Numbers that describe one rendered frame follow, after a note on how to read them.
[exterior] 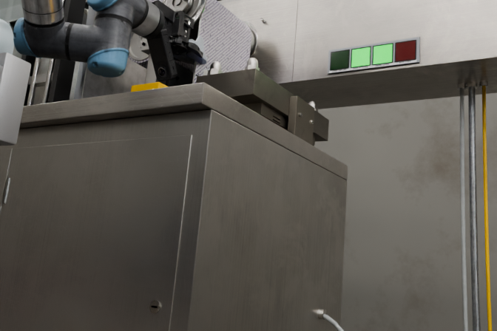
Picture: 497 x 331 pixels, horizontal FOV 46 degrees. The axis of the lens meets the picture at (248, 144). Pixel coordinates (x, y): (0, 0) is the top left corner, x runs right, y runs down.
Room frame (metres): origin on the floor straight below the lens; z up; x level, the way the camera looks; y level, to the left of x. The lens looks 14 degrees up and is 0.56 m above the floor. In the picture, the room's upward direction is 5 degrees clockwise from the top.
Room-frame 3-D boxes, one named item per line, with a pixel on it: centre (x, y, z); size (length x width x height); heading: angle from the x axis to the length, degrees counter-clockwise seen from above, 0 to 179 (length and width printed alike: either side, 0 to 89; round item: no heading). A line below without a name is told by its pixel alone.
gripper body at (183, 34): (1.23, 0.21, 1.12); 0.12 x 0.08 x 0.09; 148
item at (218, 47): (1.43, 0.08, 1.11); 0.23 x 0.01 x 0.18; 148
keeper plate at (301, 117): (1.36, -0.13, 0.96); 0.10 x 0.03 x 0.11; 148
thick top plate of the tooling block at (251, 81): (1.40, -0.04, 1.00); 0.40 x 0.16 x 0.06; 148
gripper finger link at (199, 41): (1.31, 0.14, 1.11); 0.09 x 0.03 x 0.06; 146
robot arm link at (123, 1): (1.09, 0.30, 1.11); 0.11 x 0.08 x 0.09; 148
